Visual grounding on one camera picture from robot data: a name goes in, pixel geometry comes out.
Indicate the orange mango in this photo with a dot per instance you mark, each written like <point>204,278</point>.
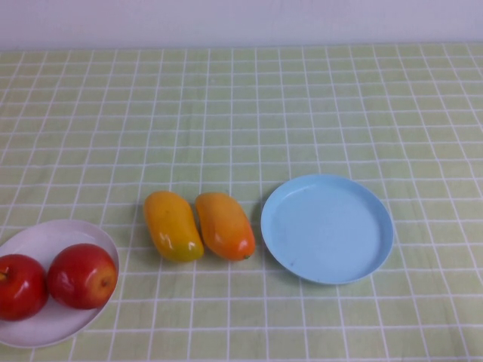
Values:
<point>224,226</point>

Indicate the yellow mango with green tip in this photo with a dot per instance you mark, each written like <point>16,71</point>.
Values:
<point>170,226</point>

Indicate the red apple with yellow patch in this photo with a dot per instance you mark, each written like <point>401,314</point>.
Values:
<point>79,279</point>

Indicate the red apple with brown stem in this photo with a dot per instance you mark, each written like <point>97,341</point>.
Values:
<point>19,290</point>

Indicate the light blue round plate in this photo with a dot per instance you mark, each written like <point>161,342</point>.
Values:
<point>328,230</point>

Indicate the white round plate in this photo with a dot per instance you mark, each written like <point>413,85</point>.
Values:
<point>56,235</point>

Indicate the green checkered tablecloth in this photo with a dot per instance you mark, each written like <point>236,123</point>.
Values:
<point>241,113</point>

